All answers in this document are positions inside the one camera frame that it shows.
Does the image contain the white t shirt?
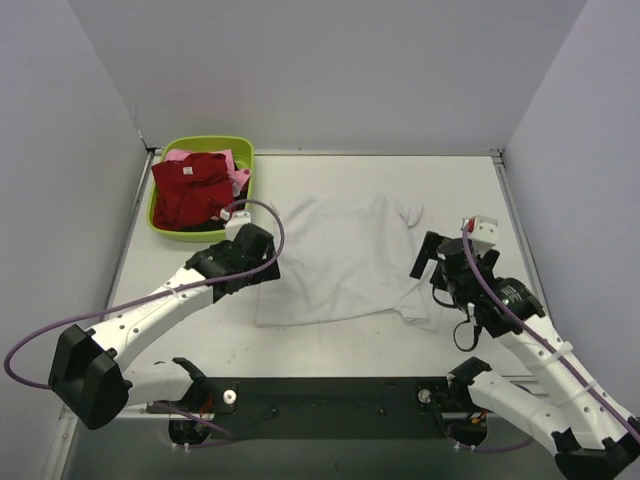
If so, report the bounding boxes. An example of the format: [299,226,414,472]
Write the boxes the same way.
[256,193,438,331]

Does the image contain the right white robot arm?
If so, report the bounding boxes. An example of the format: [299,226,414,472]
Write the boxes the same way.
[410,224,639,479]

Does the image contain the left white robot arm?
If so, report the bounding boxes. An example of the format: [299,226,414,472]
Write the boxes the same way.
[48,224,280,430]

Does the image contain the black t shirt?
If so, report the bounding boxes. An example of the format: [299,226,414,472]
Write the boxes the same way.
[176,150,252,232]

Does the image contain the pink t shirt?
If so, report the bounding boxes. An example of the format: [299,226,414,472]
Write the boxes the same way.
[164,147,252,221]

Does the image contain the red t shirt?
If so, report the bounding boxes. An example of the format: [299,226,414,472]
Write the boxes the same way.
[151,152,239,231]

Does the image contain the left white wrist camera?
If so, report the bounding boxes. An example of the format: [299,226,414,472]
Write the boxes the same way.
[220,209,252,241]

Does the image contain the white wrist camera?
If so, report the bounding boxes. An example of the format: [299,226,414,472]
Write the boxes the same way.
[463,215,499,256]
[220,209,252,241]

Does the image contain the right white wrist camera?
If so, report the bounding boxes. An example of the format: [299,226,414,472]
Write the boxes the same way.
[463,215,499,256]

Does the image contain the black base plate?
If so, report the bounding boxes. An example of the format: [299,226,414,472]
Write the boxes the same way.
[168,377,488,446]

